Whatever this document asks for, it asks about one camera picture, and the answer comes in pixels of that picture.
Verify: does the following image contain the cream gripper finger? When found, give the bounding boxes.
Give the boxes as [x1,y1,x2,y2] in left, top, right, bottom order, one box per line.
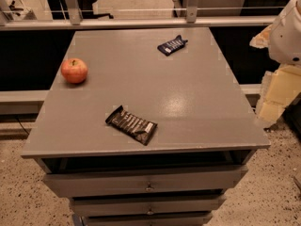
[249,25,272,49]
[256,64,301,123]

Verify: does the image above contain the red apple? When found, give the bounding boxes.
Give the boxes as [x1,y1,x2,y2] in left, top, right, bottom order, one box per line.
[60,58,88,84]

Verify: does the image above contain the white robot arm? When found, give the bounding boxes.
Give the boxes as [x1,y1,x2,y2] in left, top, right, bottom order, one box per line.
[249,0,301,128]

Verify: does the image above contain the blue rxbar wrapper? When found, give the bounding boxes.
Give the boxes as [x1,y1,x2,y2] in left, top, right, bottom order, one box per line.
[157,35,188,57]

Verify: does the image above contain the dark chocolate rxbar wrapper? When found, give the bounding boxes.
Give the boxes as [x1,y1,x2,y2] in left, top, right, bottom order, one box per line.
[105,105,157,146]

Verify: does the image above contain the top grey drawer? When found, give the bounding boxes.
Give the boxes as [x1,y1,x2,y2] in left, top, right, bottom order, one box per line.
[43,165,247,198]

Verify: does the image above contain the grey drawer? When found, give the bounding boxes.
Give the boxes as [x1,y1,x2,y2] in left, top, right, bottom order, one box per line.
[86,212,212,226]
[43,165,247,198]
[71,195,226,217]

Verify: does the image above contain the grey drawer cabinet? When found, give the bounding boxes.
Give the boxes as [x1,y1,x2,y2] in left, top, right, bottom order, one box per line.
[20,27,271,226]

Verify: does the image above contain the middle grey drawer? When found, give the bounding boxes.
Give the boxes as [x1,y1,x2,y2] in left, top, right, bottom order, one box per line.
[71,195,226,217]

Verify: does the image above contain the bottom grey drawer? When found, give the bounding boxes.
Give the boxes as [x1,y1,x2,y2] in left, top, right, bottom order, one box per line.
[86,212,212,226]

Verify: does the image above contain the grey metal railing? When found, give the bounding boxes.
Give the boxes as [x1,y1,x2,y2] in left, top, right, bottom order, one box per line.
[1,0,287,31]

